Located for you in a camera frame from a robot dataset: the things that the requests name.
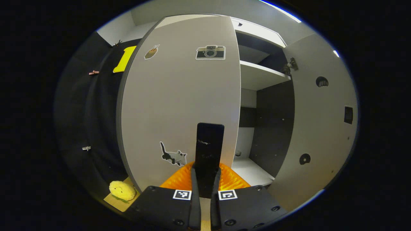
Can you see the white cabinet door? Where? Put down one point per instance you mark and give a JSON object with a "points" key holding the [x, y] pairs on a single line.
{"points": [[321, 128], [173, 102]]}

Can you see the metal door hinge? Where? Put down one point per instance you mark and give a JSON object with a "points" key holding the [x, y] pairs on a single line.
{"points": [[290, 66]]}

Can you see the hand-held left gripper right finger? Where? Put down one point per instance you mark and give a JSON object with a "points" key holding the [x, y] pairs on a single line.
{"points": [[215, 211]]}

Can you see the white double-door shoe cabinet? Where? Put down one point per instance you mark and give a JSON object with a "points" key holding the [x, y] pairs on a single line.
{"points": [[273, 128]]}

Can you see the white cabinet bottom shelf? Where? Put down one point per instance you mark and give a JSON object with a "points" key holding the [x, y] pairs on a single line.
{"points": [[252, 171]]}

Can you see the pink clothes peg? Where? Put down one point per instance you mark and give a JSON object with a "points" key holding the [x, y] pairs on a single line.
{"points": [[94, 72]]}

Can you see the black clip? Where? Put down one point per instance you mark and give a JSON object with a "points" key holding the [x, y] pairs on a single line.
{"points": [[118, 42]]}

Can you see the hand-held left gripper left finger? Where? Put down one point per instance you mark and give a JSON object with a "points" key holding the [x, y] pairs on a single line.
{"points": [[195, 208]]}

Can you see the yellow plush toy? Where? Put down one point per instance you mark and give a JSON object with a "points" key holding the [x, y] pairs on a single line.
{"points": [[122, 191]]}

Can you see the white cabinet shelf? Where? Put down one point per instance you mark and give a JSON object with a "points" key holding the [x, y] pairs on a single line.
{"points": [[252, 171], [260, 77]]}

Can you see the short ceiling light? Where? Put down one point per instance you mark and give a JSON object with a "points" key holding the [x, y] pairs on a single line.
{"points": [[336, 53]]}

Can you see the black backdrop cloth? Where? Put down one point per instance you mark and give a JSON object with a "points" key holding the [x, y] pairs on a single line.
{"points": [[74, 112]]}

